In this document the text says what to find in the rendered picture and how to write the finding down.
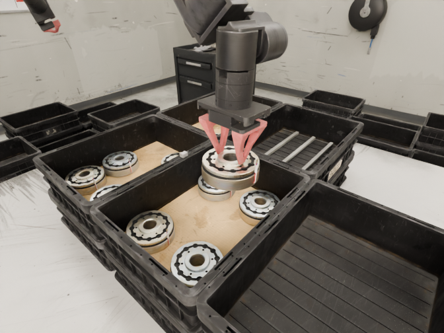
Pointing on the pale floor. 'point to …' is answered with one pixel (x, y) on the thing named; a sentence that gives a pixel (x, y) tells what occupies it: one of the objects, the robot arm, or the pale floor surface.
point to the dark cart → (195, 72)
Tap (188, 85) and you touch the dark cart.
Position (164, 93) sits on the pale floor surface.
